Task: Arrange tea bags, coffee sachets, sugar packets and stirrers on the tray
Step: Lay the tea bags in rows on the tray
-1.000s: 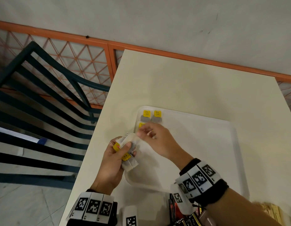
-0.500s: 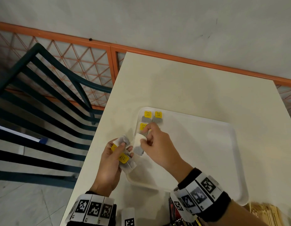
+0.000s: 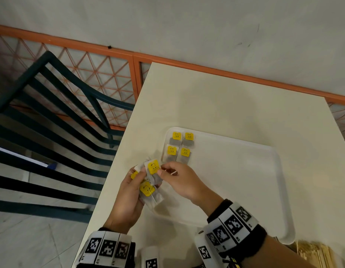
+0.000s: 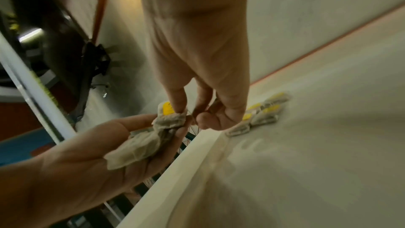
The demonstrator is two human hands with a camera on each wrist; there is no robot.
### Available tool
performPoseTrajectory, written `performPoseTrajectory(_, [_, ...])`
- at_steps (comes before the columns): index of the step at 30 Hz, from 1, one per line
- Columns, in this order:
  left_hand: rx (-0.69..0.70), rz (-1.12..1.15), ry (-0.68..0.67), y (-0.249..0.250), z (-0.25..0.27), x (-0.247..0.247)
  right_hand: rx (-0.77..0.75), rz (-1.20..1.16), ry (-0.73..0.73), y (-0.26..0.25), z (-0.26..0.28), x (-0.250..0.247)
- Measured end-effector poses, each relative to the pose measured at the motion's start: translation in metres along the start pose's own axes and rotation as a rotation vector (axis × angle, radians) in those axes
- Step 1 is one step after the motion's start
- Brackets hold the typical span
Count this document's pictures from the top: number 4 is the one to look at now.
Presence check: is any black metal frame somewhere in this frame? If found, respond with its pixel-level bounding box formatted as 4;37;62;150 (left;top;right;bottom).
9;0;112;124

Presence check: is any person's left forearm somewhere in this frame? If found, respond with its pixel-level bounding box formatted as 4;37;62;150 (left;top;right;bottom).
0;155;68;228

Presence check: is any tea bag with yellow tag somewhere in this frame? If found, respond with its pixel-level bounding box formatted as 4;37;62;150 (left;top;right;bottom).
152;100;189;136

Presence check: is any person's right hand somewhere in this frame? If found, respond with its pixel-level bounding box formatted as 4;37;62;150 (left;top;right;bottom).
141;6;251;131

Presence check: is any person's left hand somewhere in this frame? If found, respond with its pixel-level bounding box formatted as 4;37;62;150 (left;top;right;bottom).
30;114;194;223

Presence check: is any beige tea bag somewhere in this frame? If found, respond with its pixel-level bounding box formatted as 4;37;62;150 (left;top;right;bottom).
104;127;179;171

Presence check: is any white bar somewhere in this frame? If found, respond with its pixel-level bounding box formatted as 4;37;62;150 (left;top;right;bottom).
0;33;77;145

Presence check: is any pile of yellow-label tea bags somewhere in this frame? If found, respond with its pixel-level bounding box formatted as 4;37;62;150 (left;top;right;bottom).
225;92;292;138

